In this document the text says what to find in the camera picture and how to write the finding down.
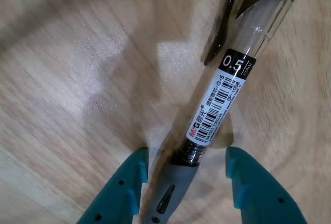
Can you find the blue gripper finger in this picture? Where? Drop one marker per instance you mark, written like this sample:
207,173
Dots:
116,195
263,198

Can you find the gray grip retractable pen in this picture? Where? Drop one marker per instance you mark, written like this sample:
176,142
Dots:
217,105

